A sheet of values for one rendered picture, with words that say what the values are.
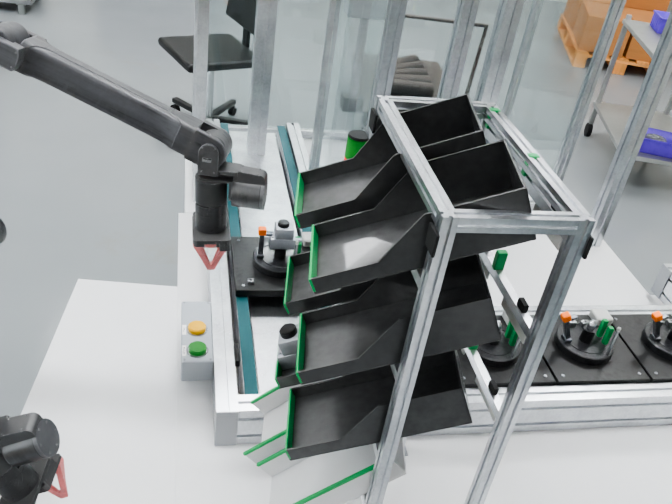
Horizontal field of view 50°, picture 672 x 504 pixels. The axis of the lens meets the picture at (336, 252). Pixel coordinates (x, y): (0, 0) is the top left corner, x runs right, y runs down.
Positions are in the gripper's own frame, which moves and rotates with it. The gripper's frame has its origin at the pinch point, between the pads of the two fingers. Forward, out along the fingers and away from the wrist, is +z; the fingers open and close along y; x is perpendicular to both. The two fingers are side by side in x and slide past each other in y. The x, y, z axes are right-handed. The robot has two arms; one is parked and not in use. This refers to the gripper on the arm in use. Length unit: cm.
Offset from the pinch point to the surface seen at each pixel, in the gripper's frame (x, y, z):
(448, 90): -73, 82, -4
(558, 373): -80, -5, 29
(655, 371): -105, -5, 30
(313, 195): -14.6, -20.5, -27.5
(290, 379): -12.2, -28.4, 3.2
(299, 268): -14.1, -16.9, -11.3
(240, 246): -9, 46, 27
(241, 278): -8.7, 31.6, 26.8
